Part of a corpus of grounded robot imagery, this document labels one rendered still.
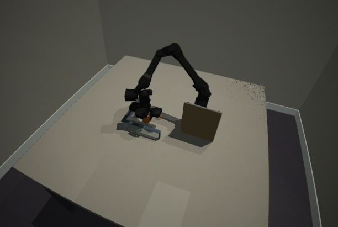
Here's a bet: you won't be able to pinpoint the brown ball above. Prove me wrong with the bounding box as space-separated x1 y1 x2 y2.
142 115 150 123

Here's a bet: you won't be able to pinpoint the clear low corner walls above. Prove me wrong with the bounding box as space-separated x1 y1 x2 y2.
121 112 159 139

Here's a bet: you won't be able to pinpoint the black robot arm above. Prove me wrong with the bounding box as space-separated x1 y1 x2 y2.
125 43 211 119

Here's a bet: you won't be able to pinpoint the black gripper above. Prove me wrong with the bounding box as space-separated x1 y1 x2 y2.
129 99 162 121

